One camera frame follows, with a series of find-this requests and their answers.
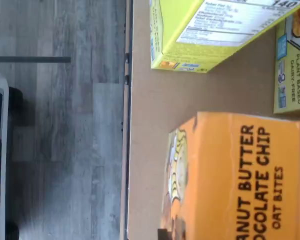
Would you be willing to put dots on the wooden shelf board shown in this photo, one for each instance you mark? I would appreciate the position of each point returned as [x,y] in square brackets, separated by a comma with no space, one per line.
[152,100]

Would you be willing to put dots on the orange Bobo's peanut butter box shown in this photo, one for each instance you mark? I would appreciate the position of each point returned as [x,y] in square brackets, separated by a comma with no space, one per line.
[227,175]

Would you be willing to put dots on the green Bobo's apple pie box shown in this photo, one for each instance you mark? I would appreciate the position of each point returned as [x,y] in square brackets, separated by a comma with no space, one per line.
[215,25]
[292,75]

